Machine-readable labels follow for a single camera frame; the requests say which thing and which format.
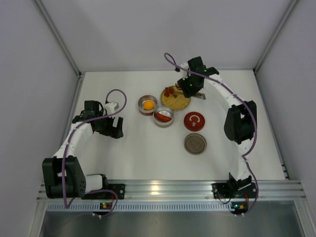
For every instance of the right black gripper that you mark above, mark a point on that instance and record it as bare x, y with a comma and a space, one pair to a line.
187, 87

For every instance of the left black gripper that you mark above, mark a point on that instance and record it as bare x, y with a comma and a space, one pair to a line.
108, 127

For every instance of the red octopus sausage piece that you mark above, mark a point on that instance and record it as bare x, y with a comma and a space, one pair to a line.
170, 91

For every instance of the metal tongs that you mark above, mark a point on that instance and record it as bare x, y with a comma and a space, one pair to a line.
197, 95

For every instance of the steel bowl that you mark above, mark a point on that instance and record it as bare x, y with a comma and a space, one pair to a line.
164, 110
142, 100

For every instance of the orange egg yolk ball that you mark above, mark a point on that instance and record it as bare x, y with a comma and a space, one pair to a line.
148, 105

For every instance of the brown lid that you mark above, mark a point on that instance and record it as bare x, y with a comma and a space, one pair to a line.
195, 144

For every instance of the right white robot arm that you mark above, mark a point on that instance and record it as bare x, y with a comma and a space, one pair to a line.
240, 126

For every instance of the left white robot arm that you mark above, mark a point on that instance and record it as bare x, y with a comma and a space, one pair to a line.
63, 174

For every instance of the round bamboo tray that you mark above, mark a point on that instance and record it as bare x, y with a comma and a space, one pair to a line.
176, 104

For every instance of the red round lid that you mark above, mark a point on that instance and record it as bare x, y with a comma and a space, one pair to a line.
194, 121

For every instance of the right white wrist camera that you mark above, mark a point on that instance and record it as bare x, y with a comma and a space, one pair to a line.
182, 68

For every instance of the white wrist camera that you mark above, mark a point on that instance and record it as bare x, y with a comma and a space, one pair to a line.
182, 68
111, 108

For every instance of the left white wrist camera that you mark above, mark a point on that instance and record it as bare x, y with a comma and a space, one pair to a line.
111, 108

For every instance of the left black base bracket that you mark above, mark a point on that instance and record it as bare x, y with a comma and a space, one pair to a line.
107, 192

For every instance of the black base bracket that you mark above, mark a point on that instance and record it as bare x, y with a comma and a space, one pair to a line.
223, 191
107, 192

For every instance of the aluminium mounting rail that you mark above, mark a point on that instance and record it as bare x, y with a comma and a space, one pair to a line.
205, 190

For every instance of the grey slotted cable duct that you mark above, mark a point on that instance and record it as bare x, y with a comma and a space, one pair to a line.
122, 206

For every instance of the right black base bracket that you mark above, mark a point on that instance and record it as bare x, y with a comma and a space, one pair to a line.
223, 191

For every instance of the left aluminium frame post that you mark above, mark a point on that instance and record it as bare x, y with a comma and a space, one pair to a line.
51, 26

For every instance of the aluminium frame post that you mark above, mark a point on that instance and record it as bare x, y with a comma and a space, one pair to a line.
276, 33
51, 26

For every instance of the right aluminium frame post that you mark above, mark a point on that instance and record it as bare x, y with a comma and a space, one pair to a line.
276, 33

